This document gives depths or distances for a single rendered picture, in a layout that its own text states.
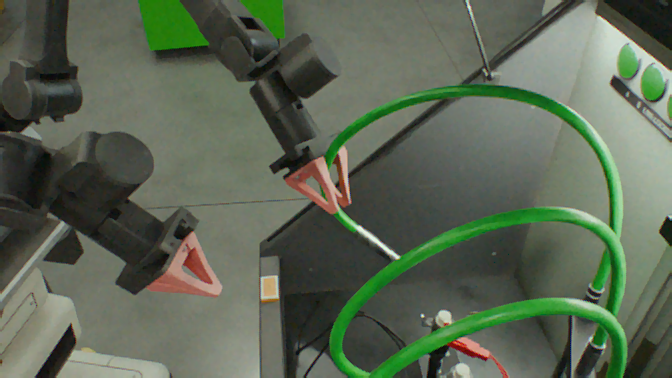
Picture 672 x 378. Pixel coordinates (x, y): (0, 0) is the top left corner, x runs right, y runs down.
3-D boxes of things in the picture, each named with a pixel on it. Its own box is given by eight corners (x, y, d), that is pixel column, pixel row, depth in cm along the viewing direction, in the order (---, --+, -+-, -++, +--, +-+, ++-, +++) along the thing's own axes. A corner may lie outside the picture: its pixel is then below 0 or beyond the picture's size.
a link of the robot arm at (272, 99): (260, 86, 79) (237, 88, 74) (294, 59, 75) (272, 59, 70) (284, 126, 78) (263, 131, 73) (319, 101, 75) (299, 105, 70)
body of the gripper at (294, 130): (347, 138, 76) (321, 93, 76) (303, 158, 68) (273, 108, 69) (319, 158, 80) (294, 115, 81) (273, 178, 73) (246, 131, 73)
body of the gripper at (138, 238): (175, 255, 55) (113, 213, 53) (126, 294, 61) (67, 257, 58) (197, 213, 60) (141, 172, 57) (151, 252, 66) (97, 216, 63)
